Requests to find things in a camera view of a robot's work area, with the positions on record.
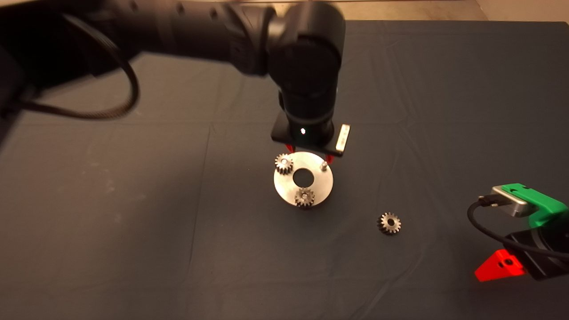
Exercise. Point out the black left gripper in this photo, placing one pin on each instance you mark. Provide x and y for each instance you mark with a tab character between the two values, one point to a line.
311	135

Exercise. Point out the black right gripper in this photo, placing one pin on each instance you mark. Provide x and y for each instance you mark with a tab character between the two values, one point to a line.
549	251

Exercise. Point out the steel planetary gear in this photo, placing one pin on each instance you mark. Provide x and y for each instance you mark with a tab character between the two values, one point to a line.
302	202
385	226
284	166

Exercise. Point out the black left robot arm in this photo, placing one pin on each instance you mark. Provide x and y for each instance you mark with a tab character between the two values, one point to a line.
306	66

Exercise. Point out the round metal carrier plate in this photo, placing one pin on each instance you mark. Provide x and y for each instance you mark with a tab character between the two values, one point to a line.
322	189

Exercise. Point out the dark grey table cloth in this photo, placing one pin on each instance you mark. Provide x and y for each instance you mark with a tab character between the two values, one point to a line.
444	89

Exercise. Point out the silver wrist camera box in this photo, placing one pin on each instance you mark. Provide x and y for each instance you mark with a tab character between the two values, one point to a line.
511	201

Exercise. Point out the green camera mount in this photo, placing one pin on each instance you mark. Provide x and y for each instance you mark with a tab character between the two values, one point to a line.
540	200

